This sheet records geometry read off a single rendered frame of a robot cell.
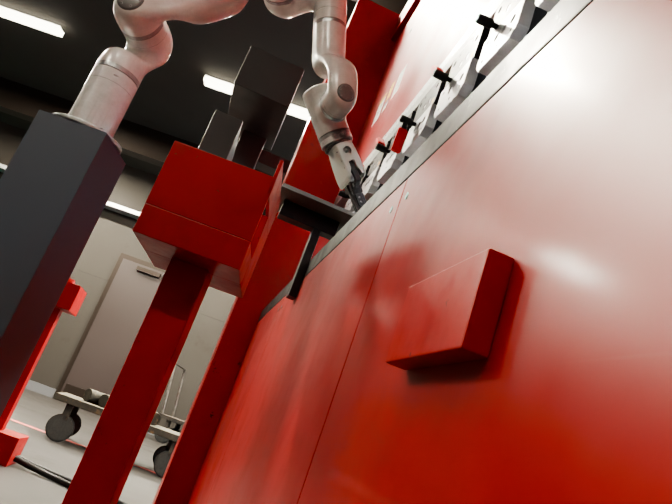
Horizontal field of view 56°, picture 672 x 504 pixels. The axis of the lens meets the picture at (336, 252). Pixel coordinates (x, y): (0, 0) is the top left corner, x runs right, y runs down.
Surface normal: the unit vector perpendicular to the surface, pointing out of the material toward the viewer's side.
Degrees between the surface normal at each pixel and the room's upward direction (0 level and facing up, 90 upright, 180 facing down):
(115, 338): 90
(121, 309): 90
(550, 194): 90
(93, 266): 90
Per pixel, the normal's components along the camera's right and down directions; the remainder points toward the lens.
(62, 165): 0.06, -0.29
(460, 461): -0.91, -0.38
